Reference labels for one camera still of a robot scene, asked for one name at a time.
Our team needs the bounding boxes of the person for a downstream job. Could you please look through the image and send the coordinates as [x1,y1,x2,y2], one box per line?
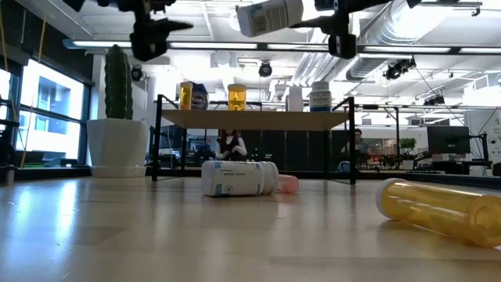
[214,128,248,161]
[344,128,373,165]

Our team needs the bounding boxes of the black computer monitor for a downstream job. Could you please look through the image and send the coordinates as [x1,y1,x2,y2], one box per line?
[426,125,472,156]

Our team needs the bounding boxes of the small amber bottle white cap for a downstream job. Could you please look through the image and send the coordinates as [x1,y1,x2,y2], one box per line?
[178,81,194,111]

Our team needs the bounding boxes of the translucent white bottle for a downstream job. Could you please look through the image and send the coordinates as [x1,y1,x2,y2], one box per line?
[287,85,305,113]

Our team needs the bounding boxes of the large window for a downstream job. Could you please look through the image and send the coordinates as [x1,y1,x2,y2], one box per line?
[0,58,93,168]

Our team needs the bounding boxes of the yellow cable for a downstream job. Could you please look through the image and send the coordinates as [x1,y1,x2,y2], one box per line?
[19,0,50,168]

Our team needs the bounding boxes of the white medicine bottle blue label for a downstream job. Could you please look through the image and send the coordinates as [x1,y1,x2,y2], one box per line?
[236,0,305,38]

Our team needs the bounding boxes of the silver ventilation duct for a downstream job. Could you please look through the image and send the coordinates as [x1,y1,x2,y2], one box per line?
[346,0,455,81]

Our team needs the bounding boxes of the wide amber bottle white cap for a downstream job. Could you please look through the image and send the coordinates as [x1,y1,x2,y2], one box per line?
[227,83,248,112]

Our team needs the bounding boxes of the black ceiling track lights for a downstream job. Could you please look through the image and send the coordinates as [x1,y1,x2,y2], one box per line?
[422,93,447,107]
[382,57,417,81]

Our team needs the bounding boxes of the long ceiling light fixture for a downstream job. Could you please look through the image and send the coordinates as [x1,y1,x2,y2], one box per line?
[62,38,501,55]

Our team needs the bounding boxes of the long amber bottle white cap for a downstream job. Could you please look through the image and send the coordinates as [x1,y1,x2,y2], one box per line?
[374,178,501,249]

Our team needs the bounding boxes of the small pink item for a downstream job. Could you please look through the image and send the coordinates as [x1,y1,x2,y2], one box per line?
[276,174,301,195]

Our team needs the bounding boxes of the wooden shelf black metal frame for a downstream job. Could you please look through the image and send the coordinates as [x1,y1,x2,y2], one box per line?
[151,93,358,186]

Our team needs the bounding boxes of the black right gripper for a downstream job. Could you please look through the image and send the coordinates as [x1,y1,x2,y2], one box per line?
[291,0,392,35]

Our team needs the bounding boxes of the black aluminium table frame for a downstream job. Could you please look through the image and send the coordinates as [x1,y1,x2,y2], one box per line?
[0,119,501,190]

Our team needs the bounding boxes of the green office plant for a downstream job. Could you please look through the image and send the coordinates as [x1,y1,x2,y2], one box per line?
[398,136,418,170]

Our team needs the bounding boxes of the white hexagonal plant pot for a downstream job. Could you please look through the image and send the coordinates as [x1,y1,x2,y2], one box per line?
[85,118,150,179]

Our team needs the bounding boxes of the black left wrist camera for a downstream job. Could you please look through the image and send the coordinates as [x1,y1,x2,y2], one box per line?
[130,33,169,63]

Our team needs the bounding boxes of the green cactus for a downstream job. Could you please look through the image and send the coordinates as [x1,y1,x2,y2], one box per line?
[103,44,134,121]

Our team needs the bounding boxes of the white medicine bottle wide cap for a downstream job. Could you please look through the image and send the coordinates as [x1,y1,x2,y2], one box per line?
[308,80,333,113]

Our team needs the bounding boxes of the large white medicine bottle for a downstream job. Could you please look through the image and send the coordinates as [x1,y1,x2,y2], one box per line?
[200,159,280,197]

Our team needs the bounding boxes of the blue Tums bottle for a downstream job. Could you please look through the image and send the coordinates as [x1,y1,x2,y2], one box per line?
[189,81,210,111]

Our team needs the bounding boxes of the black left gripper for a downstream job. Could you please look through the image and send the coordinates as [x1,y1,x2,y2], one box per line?
[131,0,195,36]

